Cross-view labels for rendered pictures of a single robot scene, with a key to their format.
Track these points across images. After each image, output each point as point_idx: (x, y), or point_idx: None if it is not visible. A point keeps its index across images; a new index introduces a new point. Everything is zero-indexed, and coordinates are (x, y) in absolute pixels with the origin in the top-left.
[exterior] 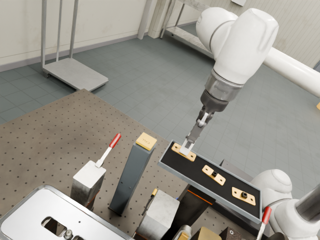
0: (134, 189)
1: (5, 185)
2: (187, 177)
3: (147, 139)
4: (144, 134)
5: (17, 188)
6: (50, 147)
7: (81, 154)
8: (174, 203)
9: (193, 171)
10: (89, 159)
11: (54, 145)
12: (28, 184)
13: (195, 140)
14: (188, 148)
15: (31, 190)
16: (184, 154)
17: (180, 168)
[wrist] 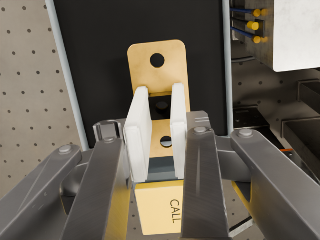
0: None
1: (252, 225)
2: (214, 15)
3: (162, 212)
4: (152, 229)
5: (245, 215)
6: (162, 238)
7: (135, 200)
8: (291, 3)
9: (164, 9)
10: (131, 185)
11: (155, 237)
12: (232, 210)
13: (174, 123)
14: (207, 114)
15: (237, 201)
16: (184, 95)
17: (192, 60)
